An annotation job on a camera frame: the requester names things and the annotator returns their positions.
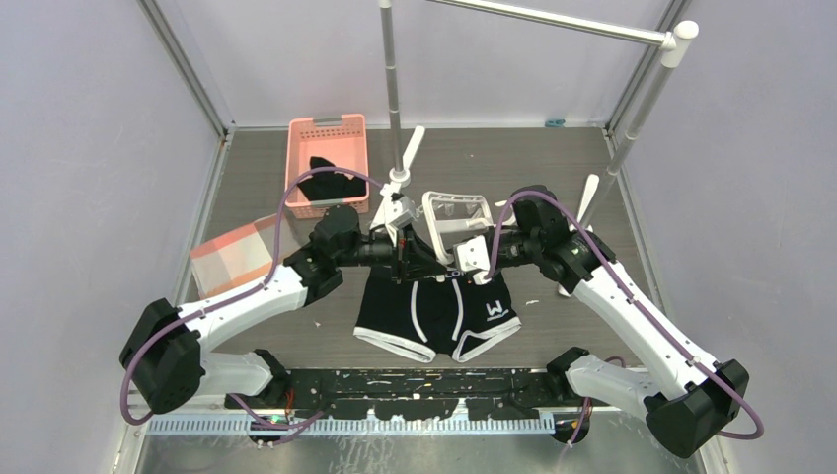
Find silver clothes rack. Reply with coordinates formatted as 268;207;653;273
369;0;700;299

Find black garment in basket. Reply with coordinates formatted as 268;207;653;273
296;171;367;201

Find aluminium frame post left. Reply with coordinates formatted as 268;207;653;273
137;0;236;136

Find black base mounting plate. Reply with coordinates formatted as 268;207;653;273
244;368;582;421

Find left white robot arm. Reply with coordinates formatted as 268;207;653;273
118;205;446;424

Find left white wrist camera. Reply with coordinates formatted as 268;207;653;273
370;185;421;245

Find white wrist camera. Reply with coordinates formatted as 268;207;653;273
370;185;421;245
453;235;492;285

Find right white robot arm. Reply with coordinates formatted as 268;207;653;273
489;186;764;458

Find black boxer briefs white trim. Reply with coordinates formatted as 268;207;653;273
353;267;522;363

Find aluminium frame post right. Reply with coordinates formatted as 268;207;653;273
605;0;692;137

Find aluminium frame post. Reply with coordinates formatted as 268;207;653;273
137;0;236;136
605;0;692;137

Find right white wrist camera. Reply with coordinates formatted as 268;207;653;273
453;235;492;285

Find pink checked cloth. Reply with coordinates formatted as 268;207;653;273
190;214;277;298

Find white clip hanger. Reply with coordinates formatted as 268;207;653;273
421;191;495;265

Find pink plastic basket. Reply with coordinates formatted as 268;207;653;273
285;114;370;219

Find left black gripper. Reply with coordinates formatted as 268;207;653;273
336;224;445;283

